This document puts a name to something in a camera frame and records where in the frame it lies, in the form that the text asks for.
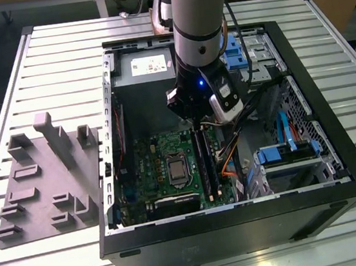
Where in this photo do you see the blue RAM stick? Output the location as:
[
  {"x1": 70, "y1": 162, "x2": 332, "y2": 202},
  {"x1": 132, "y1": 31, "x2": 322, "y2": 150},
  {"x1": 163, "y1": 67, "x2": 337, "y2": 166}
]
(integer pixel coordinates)
[
  {"x1": 204, "y1": 128, "x2": 223, "y2": 198},
  {"x1": 192, "y1": 126, "x2": 215, "y2": 203}
]

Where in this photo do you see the white wrist webcam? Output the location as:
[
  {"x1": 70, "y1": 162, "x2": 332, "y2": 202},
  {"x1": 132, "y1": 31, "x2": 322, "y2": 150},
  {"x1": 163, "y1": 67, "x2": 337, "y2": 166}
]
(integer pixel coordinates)
[{"x1": 204, "y1": 63, "x2": 246, "y2": 126}]

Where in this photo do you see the grey power supply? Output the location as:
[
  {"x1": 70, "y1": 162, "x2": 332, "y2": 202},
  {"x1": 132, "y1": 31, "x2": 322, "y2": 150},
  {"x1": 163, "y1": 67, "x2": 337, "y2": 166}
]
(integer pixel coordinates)
[{"x1": 108, "y1": 47, "x2": 184, "y2": 138}]

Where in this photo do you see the white power supply label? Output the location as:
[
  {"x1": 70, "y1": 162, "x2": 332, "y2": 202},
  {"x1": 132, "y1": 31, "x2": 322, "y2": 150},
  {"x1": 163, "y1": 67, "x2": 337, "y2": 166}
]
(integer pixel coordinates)
[{"x1": 129, "y1": 53, "x2": 168, "y2": 77}]

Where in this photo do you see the blue drive bay latch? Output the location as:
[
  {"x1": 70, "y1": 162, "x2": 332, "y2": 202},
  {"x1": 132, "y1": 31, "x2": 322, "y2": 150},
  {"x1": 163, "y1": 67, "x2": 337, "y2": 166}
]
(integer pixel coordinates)
[{"x1": 219, "y1": 32, "x2": 250, "y2": 71}]

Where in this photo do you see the CPU socket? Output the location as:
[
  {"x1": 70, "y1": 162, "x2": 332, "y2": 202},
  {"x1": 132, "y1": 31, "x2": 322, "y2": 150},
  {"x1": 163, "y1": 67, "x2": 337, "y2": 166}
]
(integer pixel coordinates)
[{"x1": 163, "y1": 150, "x2": 194, "y2": 191}]

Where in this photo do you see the green motherboard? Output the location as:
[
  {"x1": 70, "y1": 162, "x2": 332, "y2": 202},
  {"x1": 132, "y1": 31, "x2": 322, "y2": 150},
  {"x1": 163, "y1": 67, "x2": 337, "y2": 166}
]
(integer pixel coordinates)
[{"x1": 110, "y1": 123, "x2": 240, "y2": 227}]

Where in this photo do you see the silver CPU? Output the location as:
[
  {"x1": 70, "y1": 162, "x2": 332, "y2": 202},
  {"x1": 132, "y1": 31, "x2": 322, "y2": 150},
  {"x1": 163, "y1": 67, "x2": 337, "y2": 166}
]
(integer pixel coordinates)
[{"x1": 168, "y1": 162, "x2": 188, "y2": 180}]

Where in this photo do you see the metal drive cage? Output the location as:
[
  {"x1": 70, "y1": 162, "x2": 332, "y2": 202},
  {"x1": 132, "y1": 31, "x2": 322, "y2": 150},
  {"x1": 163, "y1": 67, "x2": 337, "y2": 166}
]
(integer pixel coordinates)
[{"x1": 217, "y1": 26, "x2": 292, "y2": 108}]

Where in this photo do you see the hard disk in blue carrier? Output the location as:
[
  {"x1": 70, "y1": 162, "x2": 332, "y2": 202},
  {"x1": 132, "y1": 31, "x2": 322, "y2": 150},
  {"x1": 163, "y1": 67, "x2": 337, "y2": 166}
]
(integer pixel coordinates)
[{"x1": 253, "y1": 140, "x2": 322, "y2": 171}]

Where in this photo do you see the black graphics card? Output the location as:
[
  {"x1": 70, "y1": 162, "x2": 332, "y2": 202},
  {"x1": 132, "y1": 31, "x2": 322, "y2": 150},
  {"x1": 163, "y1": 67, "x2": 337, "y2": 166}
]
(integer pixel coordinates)
[{"x1": 144, "y1": 192, "x2": 204, "y2": 222}]

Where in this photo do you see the black PC case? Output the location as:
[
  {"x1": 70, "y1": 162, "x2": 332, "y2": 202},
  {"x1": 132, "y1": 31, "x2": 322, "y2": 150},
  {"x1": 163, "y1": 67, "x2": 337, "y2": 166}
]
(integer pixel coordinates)
[{"x1": 73, "y1": 9, "x2": 356, "y2": 266}]

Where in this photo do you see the grey parts rack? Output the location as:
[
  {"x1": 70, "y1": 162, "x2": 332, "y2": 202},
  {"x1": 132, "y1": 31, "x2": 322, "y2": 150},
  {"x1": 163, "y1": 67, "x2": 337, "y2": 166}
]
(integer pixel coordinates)
[{"x1": 0, "y1": 106, "x2": 114, "y2": 250}]

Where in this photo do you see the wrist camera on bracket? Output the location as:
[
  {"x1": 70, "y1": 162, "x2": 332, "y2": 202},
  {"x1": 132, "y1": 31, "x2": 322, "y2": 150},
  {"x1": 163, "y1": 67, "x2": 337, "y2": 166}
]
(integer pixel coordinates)
[{"x1": 164, "y1": 86, "x2": 193, "y2": 119}]

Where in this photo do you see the black wire bundle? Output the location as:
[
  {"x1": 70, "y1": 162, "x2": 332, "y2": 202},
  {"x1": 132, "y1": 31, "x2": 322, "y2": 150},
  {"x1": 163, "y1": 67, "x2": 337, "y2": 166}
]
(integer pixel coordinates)
[{"x1": 226, "y1": 76, "x2": 292, "y2": 140}]

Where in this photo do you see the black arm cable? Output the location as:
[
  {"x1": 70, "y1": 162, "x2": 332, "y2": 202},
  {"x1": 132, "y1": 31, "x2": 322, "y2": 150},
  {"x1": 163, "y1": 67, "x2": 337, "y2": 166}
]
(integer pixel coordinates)
[{"x1": 223, "y1": 0, "x2": 257, "y2": 84}]

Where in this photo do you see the orange wire bundle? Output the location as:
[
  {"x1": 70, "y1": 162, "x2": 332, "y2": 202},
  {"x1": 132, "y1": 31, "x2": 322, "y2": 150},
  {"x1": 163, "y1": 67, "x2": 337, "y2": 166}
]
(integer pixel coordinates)
[{"x1": 218, "y1": 150, "x2": 248, "y2": 180}]

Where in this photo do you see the grey cable with plug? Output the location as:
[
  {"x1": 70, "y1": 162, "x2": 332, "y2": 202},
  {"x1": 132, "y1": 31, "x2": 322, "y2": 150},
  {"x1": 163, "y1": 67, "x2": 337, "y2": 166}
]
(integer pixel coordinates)
[{"x1": 117, "y1": 0, "x2": 153, "y2": 19}]

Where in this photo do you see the blue data wire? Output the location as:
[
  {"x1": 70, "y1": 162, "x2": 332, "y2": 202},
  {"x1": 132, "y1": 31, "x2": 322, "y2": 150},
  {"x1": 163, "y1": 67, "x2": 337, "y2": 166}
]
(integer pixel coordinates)
[{"x1": 274, "y1": 109, "x2": 300, "y2": 154}]

